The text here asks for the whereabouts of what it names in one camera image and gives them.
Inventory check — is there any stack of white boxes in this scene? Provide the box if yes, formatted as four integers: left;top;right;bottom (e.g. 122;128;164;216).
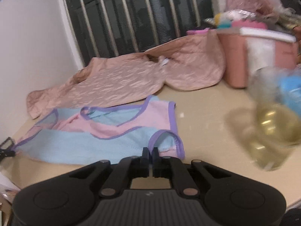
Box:
211;0;232;19

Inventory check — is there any pink blue purple-trimmed vest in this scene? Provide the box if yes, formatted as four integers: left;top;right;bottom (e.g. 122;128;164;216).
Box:
13;95;186;165

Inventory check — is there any mauve fluffy cloth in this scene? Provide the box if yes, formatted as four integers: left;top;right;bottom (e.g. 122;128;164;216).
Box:
237;0;281;17

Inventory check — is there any magenta flat box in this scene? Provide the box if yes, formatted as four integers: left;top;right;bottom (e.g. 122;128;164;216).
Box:
187;28;210;36

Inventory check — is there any yellow white plush toy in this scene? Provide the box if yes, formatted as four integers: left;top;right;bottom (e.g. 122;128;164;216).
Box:
213;12;233;29

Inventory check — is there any pink quilted jacket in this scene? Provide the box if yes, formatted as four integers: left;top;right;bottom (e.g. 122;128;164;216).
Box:
26;29;226;119

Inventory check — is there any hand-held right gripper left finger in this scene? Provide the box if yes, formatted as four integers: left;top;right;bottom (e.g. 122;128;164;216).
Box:
68;147;150;198

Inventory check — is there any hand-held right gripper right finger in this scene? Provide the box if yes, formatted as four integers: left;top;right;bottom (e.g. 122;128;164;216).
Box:
152;147;232;198

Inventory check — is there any pink cushion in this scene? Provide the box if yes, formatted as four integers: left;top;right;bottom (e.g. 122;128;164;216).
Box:
226;0;242;11

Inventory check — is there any clear yellowish bottle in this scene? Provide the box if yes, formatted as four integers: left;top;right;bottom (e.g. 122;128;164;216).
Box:
247;67;301;172

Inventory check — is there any pink storage box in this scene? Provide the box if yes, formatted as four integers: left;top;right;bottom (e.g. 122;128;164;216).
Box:
216;27;299;89

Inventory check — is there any metal window grille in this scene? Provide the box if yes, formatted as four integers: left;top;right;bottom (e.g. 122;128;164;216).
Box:
46;0;236;60

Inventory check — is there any black rectangular frame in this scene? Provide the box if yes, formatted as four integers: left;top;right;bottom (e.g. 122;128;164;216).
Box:
0;137;16;162

